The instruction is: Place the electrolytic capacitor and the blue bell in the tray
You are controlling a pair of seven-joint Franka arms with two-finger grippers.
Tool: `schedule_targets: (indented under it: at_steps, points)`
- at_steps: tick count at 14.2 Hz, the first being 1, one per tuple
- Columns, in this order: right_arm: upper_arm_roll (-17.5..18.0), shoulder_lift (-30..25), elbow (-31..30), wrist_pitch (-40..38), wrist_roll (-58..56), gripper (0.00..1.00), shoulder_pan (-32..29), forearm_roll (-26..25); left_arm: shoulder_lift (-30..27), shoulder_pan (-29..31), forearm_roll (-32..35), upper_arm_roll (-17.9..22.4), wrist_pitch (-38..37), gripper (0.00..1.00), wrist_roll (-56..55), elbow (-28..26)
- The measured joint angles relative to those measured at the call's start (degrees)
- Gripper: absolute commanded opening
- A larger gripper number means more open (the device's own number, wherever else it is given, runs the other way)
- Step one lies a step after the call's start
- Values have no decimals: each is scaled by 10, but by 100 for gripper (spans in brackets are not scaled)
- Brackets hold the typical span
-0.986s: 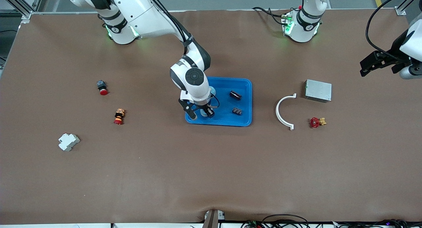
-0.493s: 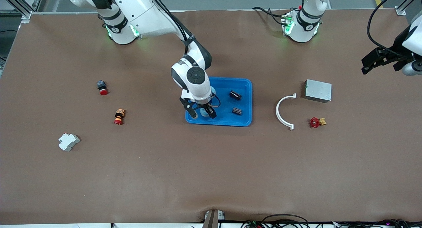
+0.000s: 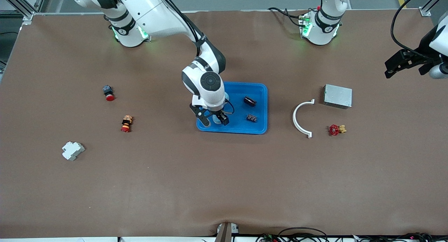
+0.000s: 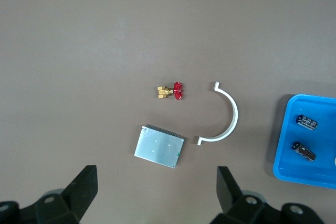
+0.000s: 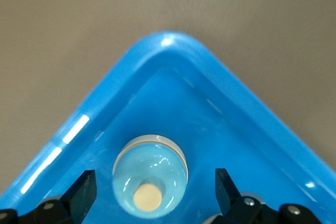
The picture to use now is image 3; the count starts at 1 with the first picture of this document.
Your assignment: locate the red emergency stop button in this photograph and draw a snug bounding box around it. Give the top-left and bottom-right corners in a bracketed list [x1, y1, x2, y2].
[102, 85, 115, 102]

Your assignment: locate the blue plastic tray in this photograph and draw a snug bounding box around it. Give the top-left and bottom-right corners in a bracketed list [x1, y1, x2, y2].
[196, 81, 268, 135]

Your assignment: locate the white half-ring pipe clamp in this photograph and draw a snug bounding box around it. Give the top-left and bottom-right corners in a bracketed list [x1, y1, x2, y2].
[293, 99, 315, 139]

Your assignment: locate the metal table edge bracket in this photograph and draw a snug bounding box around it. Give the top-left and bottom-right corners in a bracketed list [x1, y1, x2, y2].
[215, 222, 239, 242]

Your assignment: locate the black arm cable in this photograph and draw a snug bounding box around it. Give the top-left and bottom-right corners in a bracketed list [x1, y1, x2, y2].
[390, 0, 429, 60]
[156, 0, 207, 58]

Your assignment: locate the white circuit breaker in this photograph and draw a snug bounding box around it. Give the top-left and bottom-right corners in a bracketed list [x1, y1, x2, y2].
[62, 141, 85, 161]

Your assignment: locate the black cable tangle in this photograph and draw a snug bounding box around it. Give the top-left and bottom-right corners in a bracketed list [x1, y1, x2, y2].
[360, 232, 448, 242]

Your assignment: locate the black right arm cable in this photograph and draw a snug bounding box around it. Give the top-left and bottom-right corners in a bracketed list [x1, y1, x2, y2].
[156, 0, 207, 58]

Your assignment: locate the brass valve with red handle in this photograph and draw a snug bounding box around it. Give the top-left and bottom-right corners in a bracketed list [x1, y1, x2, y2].
[328, 124, 347, 136]

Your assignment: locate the silver power supply box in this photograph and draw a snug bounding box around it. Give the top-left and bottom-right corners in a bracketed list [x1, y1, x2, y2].
[323, 84, 353, 110]

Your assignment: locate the aluminium frame profile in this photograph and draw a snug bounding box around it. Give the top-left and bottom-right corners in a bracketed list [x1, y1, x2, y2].
[419, 0, 448, 17]
[0, 0, 47, 26]

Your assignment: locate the black left base cable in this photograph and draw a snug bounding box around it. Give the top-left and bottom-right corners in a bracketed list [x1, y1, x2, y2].
[268, 7, 306, 27]

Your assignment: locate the black looped cable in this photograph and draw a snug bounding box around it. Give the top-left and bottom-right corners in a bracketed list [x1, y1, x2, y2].
[278, 227, 328, 242]

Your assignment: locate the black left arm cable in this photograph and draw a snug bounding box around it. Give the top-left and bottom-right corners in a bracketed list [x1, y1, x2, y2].
[390, 0, 429, 60]

